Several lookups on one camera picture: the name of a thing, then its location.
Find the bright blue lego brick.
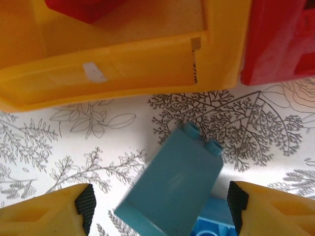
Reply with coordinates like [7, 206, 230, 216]
[190, 198, 237, 236]

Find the tall red lego brick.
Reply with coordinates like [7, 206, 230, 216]
[44, 0, 111, 25]

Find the yellow plastic bin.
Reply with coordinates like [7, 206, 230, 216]
[0, 0, 253, 113]

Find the floral tablecloth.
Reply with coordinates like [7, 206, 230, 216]
[0, 76, 315, 236]

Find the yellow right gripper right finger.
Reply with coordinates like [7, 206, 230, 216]
[226, 180, 315, 236]

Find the red plastic bin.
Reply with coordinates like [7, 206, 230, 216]
[240, 0, 315, 86]

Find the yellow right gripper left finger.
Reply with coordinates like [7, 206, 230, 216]
[0, 183, 96, 236]

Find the teal sloped lego brick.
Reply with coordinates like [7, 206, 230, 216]
[113, 122, 224, 236]

